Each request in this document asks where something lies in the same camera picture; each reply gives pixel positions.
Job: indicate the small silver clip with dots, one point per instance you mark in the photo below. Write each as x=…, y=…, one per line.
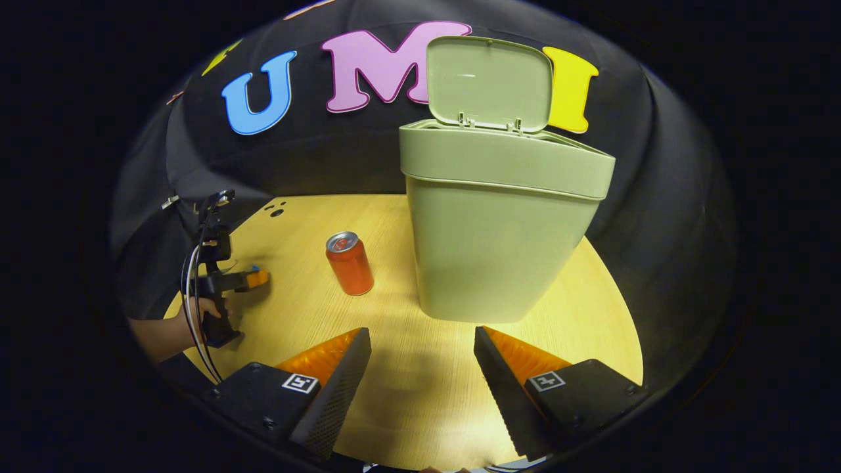
x=171, y=201

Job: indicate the small copper clip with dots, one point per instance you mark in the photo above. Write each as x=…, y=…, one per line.
x=174, y=97

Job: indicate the orange pop can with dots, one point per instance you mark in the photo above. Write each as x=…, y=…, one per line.
x=351, y=269

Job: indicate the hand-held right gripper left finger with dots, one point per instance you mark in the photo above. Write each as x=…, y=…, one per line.
x=332, y=401

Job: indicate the wooden desktop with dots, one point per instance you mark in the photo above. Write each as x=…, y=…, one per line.
x=407, y=368

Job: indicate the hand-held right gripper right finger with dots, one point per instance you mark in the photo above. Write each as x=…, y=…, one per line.
x=506, y=401

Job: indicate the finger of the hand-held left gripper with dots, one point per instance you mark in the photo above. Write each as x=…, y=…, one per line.
x=250, y=280

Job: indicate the black backdrop cloth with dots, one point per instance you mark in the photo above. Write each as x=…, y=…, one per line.
x=657, y=197

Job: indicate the green desktop garbage bin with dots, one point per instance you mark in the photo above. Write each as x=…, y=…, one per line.
x=493, y=230

